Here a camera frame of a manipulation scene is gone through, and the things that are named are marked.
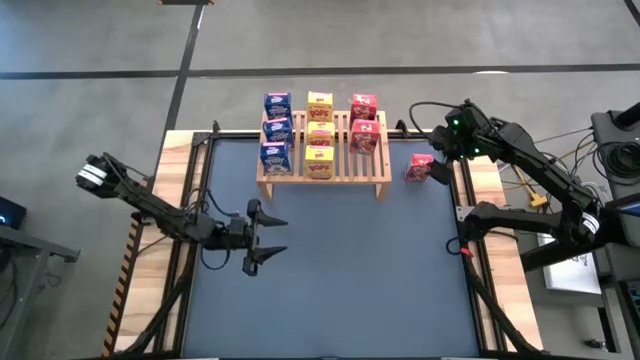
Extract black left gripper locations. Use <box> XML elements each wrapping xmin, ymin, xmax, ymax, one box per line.
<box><xmin>214</xmin><ymin>198</ymin><xmax>289</xmax><ymax>278</ymax></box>

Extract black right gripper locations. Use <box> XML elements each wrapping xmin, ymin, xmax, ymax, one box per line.
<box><xmin>429</xmin><ymin>124</ymin><xmax>464</xmax><ymax>187</ymax></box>

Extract red Froot Loops cereal box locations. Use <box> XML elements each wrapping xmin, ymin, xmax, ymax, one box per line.
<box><xmin>349</xmin><ymin>93</ymin><xmax>379</xmax><ymax>124</ymax></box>
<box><xmin>348</xmin><ymin>118</ymin><xmax>381</xmax><ymax>155</ymax></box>
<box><xmin>403</xmin><ymin>153</ymin><xmax>435</xmax><ymax>184</ymax></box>

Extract blue Frosted Flakes cereal box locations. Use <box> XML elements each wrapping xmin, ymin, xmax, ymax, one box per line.
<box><xmin>258</xmin><ymin>141</ymin><xmax>292</xmax><ymax>176</ymax></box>
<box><xmin>263</xmin><ymin>91</ymin><xmax>294</xmax><ymax>121</ymax></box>
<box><xmin>262</xmin><ymin>117</ymin><xmax>295</xmax><ymax>146</ymax></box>

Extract yellow Corn Pops cereal box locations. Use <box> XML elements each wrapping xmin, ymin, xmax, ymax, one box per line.
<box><xmin>305</xmin><ymin>121</ymin><xmax>336</xmax><ymax>148</ymax></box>
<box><xmin>305</xmin><ymin>90</ymin><xmax>335</xmax><ymax>124</ymax></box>
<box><xmin>303</xmin><ymin>144</ymin><xmax>335</xmax><ymax>180</ymax></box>

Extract wooden slatted shelf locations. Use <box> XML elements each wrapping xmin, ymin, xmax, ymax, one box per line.
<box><xmin>255</xmin><ymin>109</ymin><xmax>394</xmax><ymax>202</ymax></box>

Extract black metal beam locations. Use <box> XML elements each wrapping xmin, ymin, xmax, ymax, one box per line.
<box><xmin>519</xmin><ymin>199</ymin><xmax>640</xmax><ymax>274</ymax></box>

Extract yellow black hazard strip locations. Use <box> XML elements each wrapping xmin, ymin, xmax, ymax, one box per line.
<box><xmin>102</xmin><ymin>217</ymin><xmax>144</xmax><ymax>357</ymax></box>

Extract white box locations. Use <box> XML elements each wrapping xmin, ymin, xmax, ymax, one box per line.
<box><xmin>537</xmin><ymin>228</ymin><xmax>604</xmax><ymax>296</ymax></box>

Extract grey desk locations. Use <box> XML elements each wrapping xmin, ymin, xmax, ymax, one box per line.
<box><xmin>0</xmin><ymin>224</ymin><xmax>81</xmax><ymax>360</ymax></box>

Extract black computer with blue light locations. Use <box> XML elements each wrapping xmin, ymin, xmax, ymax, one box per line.
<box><xmin>0</xmin><ymin>195</ymin><xmax>29</xmax><ymax>231</ymax></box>

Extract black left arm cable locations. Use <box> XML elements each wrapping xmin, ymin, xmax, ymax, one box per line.
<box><xmin>198</xmin><ymin>187</ymin><xmax>239</xmax><ymax>272</ymax></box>

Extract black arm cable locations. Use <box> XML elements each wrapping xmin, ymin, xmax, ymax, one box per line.
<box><xmin>408</xmin><ymin>99</ymin><xmax>471</xmax><ymax>135</ymax></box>
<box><xmin>198</xmin><ymin>187</ymin><xmax>239</xmax><ymax>272</ymax></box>

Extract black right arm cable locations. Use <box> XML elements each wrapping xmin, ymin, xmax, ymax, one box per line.
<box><xmin>408</xmin><ymin>99</ymin><xmax>471</xmax><ymax>135</ymax></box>

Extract yellow cable plug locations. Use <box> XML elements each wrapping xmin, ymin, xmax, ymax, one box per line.
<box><xmin>509</xmin><ymin>164</ymin><xmax>550</xmax><ymax>209</ymax></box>

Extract black table frame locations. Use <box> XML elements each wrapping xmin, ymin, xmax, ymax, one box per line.
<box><xmin>104</xmin><ymin>119</ymin><xmax>546</xmax><ymax>360</ymax></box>

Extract grey cable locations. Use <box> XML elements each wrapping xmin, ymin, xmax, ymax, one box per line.
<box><xmin>529</xmin><ymin>127</ymin><xmax>596</xmax><ymax>149</ymax></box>

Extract black cable coil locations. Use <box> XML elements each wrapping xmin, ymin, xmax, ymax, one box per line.
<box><xmin>597</xmin><ymin>141</ymin><xmax>640</xmax><ymax>181</ymax></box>

